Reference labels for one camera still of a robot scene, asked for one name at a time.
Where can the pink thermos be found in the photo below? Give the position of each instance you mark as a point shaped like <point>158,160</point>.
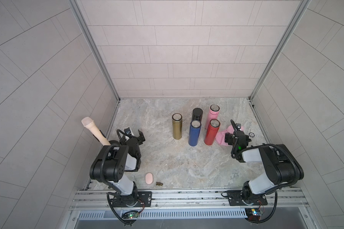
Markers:
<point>212,114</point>

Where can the blue thermos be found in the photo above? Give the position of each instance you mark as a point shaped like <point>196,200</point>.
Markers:
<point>194,132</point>

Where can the black thermos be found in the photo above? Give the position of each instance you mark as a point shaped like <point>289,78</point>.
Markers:
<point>197,114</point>

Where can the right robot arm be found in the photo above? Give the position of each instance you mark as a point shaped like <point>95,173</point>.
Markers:
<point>281,170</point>

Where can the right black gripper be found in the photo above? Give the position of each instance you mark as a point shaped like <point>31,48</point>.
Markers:
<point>230,138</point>

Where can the pink oval soap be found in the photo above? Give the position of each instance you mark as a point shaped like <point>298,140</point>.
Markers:
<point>149,178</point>

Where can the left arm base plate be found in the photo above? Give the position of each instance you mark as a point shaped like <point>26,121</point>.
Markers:
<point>143,199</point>

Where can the right circuit board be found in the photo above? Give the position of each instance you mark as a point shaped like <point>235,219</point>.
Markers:
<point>253,214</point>

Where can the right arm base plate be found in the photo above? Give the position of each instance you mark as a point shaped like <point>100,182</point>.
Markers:
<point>244,198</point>

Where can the gold thermos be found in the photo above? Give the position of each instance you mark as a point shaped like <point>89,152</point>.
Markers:
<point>177,121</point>

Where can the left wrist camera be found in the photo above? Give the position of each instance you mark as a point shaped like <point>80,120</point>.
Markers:
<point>129,132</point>

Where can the beige microphone-shaped holder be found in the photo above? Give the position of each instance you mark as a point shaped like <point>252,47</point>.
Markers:
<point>91,126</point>

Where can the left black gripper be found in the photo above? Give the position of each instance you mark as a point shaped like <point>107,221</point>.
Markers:
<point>137,140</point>

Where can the circuit board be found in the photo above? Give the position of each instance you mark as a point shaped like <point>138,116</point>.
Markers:
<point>253,214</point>
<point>130,215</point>

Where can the pink cloth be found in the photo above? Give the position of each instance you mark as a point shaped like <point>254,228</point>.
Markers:
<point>220,137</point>

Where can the red thermos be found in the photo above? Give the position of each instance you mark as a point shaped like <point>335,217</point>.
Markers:
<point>212,130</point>

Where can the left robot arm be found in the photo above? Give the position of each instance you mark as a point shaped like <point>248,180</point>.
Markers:
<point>115,158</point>

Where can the aluminium front rail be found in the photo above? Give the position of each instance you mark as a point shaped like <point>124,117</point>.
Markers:
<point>212,199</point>

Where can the left circuit board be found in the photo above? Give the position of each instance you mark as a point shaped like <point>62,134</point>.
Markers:
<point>130,215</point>

